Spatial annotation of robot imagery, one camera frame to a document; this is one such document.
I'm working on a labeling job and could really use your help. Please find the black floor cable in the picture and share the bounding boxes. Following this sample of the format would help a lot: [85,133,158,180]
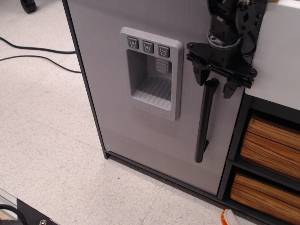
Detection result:
[0,55,82,73]
[0,37,76,54]

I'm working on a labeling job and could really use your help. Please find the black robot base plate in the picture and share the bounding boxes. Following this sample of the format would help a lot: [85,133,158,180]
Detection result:
[16,198,57,225]

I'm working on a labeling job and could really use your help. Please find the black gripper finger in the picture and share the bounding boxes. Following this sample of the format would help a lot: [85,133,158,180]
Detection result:
[223,80,238,98]
[193,62,210,85]

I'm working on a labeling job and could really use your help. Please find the wooden drawer bin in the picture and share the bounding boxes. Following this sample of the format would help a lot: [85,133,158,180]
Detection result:
[240,115,300,180]
[230,173,300,225]

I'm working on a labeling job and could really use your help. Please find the black floor cable upper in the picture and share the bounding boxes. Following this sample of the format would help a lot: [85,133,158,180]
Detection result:
[0,37,76,54]

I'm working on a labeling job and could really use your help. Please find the dark grey fridge cabinet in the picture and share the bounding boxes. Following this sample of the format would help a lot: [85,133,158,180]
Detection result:
[61,0,300,225]

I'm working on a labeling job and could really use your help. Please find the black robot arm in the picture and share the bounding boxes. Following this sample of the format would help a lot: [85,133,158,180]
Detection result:
[187,0,262,98]

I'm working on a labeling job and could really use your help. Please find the upper wooden drawer bin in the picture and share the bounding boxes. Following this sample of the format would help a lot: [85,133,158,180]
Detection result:
[240,115,300,180]

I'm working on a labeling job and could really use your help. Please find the black braided cable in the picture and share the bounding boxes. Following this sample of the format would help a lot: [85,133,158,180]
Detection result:
[0,203,28,225]

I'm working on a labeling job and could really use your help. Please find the white toy sink front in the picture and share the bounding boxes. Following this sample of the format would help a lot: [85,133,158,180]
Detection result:
[245,0,300,110]

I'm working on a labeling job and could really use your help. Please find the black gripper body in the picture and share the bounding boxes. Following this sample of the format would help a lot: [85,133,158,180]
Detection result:
[187,39,257,88]

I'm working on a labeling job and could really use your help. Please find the black floor cable lower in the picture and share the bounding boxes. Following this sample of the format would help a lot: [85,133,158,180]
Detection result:
[0,55,82,73]

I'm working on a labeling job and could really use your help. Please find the grey toy fridge door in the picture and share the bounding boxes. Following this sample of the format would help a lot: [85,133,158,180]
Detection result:
[63,0,244,195]

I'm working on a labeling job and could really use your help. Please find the aluminium rail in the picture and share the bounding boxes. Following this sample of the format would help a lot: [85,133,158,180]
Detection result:
[0,188,17,208]

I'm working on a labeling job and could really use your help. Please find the black caster wheel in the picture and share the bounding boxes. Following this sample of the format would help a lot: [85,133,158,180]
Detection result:
[20,0,37,14]

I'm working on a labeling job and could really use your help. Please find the orange white object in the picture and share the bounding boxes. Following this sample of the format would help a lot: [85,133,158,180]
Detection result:
[220,209,240,225]

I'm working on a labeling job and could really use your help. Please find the black bar door handle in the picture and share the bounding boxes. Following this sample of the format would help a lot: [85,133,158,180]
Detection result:
[195,78,219,163]

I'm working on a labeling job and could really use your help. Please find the lower wooden drawer bin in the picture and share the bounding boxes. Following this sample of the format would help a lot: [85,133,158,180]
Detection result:
[230,173,300,225]

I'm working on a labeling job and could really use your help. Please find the grey water dispenser panel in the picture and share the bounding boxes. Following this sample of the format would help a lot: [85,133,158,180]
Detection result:
[120,27,184,121]

